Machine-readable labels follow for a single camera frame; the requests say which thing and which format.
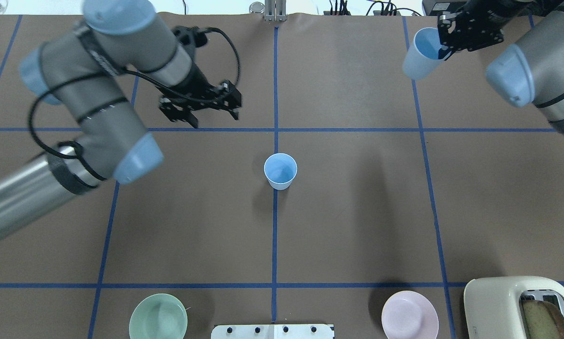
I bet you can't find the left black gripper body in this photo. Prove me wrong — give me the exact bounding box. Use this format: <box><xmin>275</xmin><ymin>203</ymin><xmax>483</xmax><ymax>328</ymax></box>
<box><xmin>159</xmin><ymin>71</ymin><xmax>242</xmax><ymax>117</ymax></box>

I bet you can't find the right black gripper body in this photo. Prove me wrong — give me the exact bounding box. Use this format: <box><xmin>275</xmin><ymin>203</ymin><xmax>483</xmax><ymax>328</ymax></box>
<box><xmin>438</xmin><ymin>0</ymin><xmax>527</xmax><ymax>52</ymax></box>

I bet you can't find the blue cup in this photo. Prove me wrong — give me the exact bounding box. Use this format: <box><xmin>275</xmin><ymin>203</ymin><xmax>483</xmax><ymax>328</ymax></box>
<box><xmin>402</xmin><ymin>27</ymin><xmax>443</xmax><ymax>80</ymax></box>
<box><xmin>263</xmin><ymin>153</ymin><xmax>298</xmax><ymax>191</ymax></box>

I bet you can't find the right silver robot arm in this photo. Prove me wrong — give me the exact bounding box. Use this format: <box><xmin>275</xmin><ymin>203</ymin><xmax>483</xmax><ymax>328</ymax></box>
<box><xmin>437</xmin><ymin>0</ymin><xmax>564</xmax><ymax>136</ymax></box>

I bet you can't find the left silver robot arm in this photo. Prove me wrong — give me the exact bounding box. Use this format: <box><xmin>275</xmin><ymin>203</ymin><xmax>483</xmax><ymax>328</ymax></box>
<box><xmin>0</xmin><ymin>0</ymin><xmax>242</xmax><ymax>241</ymax></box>

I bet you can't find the green bowl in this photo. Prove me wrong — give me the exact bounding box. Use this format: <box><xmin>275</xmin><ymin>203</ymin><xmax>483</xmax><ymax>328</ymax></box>
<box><xmin>129</xmin><ymin>293</ymin><xmax>189</xmax><ymax>339</ymax></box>

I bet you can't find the cream toaster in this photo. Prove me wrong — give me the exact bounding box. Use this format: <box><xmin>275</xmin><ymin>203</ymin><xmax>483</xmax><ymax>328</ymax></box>
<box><xmin>463</xmin><ymin>275</ymin><xmax>564</xmax><ymax>339</ymax></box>

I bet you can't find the pink bowl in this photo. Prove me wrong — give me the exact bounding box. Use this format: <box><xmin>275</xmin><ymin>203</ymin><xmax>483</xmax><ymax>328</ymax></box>
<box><xmin>381</xmin><ymin>291</ymin><xmax>439</xmax><ymax>339</ymax></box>

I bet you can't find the bread slice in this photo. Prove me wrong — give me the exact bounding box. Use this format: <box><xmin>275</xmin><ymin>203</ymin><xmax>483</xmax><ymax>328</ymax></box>
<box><xmin>521</xmin><ymin>300</ymin><xmax>564</xmax><ymax>339</ymax></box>

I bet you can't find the aluminium frame post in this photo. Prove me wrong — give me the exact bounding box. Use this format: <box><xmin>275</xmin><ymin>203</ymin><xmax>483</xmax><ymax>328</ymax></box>
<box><xmin>263</xmin><ymin>0</ymin><xmax>288</xmax><ymax>22</ymax></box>

